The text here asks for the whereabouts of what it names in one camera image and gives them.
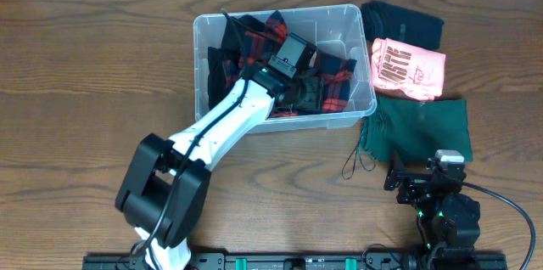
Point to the black garment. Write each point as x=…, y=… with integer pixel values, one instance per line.
x=383, y=20
x=226, y=62

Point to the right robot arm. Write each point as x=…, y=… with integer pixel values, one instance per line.
x=444, y=214

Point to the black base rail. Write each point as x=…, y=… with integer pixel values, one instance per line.
x=372, y=260

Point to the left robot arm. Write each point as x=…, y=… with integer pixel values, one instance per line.
x=165, y=186

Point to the pink printed t-shirt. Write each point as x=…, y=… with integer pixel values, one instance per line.
x=417, y=72

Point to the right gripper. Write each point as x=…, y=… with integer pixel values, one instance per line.
x=414, y=184

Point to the red navy plaid shirt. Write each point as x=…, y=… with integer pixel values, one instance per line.
x=335, y=72

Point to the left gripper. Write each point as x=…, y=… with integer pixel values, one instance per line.
x=312, y=92

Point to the clear plastic storage container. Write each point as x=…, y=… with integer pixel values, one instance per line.
x=335, y=29

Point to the dark green garment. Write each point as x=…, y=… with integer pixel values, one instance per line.
x=414, y=130

